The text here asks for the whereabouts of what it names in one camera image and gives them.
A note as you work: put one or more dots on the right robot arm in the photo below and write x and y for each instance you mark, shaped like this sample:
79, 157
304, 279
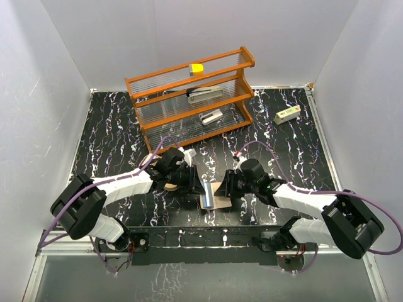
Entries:
336, 219

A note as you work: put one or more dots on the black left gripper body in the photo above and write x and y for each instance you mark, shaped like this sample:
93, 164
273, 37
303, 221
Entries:
181, 177

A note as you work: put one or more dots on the orange wooden shelf rack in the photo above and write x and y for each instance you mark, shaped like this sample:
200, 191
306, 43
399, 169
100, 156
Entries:
161, 106

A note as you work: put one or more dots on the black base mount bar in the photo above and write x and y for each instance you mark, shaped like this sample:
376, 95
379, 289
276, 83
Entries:
200, 245

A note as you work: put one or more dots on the small white stapler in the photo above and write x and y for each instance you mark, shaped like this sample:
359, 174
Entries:
211, 117

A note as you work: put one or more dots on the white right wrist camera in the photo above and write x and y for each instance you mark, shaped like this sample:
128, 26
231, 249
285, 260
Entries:
239, 158

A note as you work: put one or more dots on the beige card box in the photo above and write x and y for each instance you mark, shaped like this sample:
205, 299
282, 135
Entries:
171, 187

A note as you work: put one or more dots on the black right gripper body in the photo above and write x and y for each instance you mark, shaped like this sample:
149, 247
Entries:
242, 185

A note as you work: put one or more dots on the white staples box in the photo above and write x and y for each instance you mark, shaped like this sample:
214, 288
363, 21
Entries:
287, 115

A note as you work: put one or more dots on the large grey black stapler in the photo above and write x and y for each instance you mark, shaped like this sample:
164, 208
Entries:
199, 94

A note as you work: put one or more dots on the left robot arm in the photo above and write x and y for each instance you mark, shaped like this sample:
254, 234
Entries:
79, 207

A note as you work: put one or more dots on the pink leather card holder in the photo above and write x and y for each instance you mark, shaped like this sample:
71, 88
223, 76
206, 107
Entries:
218, 201

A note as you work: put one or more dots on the yellow grey tape dispenser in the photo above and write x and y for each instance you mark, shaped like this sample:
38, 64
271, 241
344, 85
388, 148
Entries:
196, 69

